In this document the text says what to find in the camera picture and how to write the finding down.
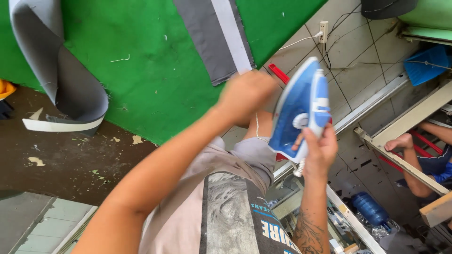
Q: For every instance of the blue water bottle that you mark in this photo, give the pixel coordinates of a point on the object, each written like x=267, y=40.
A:
x=369, y=209

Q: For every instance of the red metal bars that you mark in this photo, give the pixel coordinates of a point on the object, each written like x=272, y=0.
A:
x=425, y=143

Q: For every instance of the white power socket strip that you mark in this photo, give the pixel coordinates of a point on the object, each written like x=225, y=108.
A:
x=324, y=31

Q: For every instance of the white reflective strip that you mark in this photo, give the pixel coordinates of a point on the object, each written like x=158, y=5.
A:
x=233, y=38

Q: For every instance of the person's left fingers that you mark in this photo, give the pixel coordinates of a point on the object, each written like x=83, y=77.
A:
x=265, y=88

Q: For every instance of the person's grey shorts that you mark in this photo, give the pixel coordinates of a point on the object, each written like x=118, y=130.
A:
x=254, y=153

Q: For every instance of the person's left hand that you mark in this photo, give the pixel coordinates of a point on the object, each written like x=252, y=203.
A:
x=243, y=97

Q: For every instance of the curled grey fabric piece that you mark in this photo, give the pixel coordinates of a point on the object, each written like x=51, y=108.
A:
x=70, y=81

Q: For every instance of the wooden frame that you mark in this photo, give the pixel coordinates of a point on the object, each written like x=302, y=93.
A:
x=406, y=120

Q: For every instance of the yellow cloth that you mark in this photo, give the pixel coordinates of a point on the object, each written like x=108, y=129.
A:
x=6, y=89

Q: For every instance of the person's printed beige shirt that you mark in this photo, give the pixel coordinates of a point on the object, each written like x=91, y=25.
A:
x=219, y=211

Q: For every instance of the blue dustpan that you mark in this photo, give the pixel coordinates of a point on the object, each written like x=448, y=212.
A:
x=425, y=65

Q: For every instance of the glass display cabinet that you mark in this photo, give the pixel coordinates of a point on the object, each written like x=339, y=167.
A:
x=339, y=225

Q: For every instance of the person's right hand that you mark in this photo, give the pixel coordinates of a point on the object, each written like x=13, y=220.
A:
x=319, y=158

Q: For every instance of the green felt table cover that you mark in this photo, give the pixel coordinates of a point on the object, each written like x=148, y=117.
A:
x=152, y=77

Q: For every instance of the grey fabric panel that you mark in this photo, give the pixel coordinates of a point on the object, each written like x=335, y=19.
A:
x=208, y=38

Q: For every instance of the dark round cushion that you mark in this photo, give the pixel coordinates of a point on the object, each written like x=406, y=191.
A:
x=386, y=9

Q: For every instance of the clear plastic bag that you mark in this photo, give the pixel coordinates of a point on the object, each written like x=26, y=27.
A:
x=379, y=231

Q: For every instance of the person's leg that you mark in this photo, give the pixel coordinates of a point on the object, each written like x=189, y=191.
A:
x=259, y=125

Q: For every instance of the green padded board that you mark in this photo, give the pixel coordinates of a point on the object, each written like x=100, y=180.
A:
x=429, y=14

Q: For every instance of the metal floor rail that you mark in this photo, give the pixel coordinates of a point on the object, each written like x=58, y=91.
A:
x=367, y=104

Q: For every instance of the blue and white clothes iron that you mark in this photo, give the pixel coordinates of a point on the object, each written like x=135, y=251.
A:
x=296, y=109

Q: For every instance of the grey board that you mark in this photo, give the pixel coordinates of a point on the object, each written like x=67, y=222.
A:
x=21, y=222

